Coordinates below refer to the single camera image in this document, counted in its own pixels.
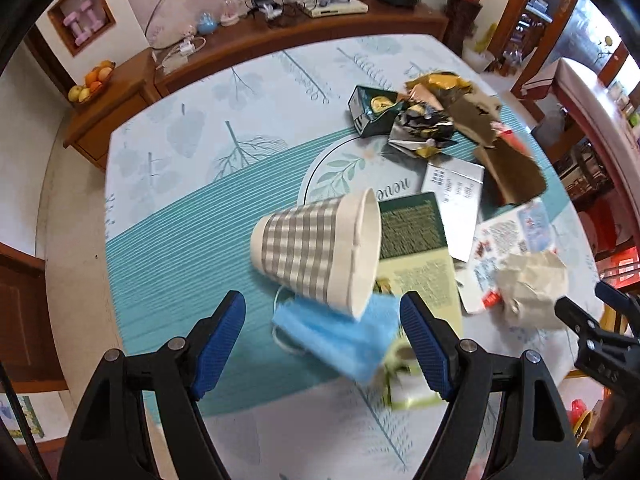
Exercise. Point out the pink dumbbell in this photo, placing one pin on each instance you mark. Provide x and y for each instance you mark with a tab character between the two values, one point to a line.
91	15
75	25

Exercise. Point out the small dark green box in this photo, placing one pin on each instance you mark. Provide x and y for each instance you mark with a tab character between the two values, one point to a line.
372	110

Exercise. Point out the flat silver white box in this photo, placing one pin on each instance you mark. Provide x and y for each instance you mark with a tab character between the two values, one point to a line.
457	200

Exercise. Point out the crumpled gold wrapper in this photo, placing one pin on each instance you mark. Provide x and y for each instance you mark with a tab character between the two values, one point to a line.
440	82

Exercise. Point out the wooden door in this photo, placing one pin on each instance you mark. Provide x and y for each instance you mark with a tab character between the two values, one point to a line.
25	320

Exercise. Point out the white paper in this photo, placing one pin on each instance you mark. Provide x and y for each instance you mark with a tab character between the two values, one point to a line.
532	287

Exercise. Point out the plaid paper cup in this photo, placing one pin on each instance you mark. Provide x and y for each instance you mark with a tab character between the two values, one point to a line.
305	250

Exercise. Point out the blue figurine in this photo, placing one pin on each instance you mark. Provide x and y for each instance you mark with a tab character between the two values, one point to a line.
206	24

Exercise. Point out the flat green carton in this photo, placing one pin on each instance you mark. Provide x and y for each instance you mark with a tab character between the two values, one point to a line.
415	240

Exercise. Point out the long wooden sideboard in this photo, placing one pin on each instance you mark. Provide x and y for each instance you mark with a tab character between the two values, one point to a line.
300	35

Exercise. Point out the bowl of fruit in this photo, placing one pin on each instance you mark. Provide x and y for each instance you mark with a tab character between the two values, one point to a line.
92	82

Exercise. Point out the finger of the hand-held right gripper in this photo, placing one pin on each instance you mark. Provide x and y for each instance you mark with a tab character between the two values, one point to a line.
612	295
575	317

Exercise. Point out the blue face mask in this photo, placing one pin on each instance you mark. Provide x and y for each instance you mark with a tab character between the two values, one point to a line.
340	335

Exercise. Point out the green and white packet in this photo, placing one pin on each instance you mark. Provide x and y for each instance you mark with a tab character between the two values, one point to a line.
407	385

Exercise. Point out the white and red chocolate carton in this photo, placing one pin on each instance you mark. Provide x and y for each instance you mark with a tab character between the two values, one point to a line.
492	255

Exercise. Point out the crumpled silver foil wrapper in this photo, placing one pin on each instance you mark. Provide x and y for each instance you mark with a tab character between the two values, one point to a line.
422	127

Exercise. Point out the wooden door frame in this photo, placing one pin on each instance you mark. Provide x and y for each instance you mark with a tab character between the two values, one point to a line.
520	5

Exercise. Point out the wooden wall niche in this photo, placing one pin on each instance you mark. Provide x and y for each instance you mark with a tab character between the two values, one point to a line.
82	15

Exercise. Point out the wooden corner cabinet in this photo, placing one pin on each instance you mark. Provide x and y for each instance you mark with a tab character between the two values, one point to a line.
120	110

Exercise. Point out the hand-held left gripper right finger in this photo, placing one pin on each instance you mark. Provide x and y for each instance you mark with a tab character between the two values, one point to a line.
425	340

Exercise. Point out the torn brown cardboard piece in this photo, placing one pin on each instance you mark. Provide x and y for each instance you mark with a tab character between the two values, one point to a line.
475	117

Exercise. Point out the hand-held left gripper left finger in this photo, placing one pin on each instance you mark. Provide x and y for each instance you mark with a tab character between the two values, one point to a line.
220	340

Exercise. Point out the small black device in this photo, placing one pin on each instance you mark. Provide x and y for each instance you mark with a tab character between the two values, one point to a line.
261	1

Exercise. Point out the brown and red cardboard piece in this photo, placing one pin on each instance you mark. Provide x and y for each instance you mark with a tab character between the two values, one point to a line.
512	175

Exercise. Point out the dark vase with flowers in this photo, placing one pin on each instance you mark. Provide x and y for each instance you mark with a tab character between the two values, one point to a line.
462	15

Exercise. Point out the white set-top box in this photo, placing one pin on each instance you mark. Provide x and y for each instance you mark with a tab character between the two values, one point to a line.
332	7

